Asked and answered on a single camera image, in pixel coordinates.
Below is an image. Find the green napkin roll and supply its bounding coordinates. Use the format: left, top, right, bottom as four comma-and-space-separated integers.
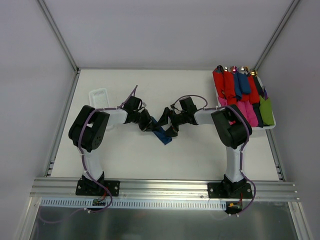
259, 96, 275, 126

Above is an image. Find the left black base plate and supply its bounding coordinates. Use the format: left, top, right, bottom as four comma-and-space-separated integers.
75, 178, 121, 197

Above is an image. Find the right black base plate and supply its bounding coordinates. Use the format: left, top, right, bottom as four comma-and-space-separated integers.
207, 182, 253, 200

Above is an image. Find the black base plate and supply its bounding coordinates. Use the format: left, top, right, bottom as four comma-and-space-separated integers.
207, 182, 253, 200
75, 178, 121, 197

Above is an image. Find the dark blue paper napkin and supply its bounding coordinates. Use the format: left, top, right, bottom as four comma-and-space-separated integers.
151, 116, 173, 145

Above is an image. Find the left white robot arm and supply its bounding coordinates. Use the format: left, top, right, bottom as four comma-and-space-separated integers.
68, 96, 156, 195

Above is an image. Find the large white plastic basket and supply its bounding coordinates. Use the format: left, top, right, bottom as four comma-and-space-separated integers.
212, 68, 276, 129

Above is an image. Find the aluminium mounting rail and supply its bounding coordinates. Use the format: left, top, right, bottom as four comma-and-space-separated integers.
29, 177, 301, 202

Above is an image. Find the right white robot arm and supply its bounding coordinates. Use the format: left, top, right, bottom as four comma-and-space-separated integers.
157, 95, 252, 198

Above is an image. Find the white slotted cable duct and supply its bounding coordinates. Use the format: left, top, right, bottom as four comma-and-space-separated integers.
40, 197, 227, 211

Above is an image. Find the small white plastic basket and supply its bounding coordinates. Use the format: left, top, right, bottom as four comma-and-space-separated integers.
88, 88, 110, 109

